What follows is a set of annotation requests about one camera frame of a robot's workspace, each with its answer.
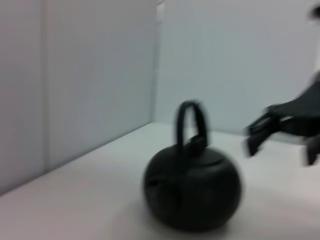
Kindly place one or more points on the black round teapot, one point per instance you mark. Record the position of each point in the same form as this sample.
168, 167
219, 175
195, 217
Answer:
195, 195

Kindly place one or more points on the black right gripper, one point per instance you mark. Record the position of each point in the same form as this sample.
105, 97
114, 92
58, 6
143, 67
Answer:
305, 112

